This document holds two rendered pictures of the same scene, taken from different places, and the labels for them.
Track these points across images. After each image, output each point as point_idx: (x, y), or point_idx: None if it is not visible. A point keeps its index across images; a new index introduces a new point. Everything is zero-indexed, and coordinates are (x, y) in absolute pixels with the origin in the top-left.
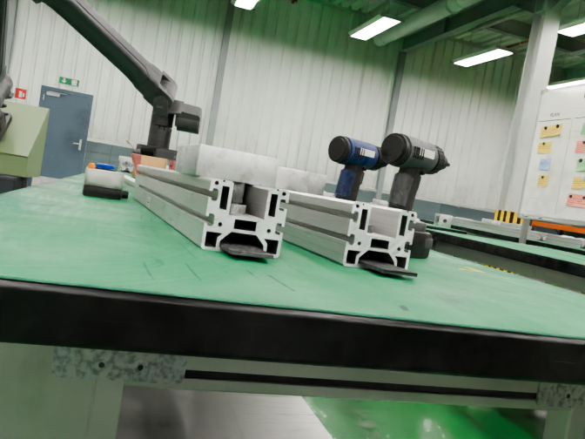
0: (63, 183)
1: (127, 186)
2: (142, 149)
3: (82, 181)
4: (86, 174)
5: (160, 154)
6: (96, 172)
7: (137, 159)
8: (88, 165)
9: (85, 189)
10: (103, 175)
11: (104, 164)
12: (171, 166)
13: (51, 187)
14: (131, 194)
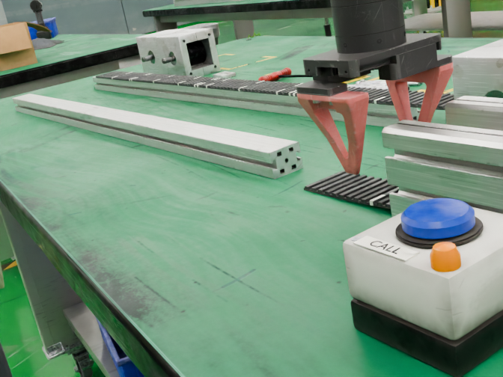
0: (108, 248)
1: (156, 145)
2: (331, 69)
3: (61, 181)
4: (452, 303)
5: (409, 66)
6: (476, 274)
7: (361, 111)
8: (436, 260)
9: (462, 356)
10: (495, 271)
11: (454, 219)
12: (430, 86)
13: (250, 366)
14: (296, 194)
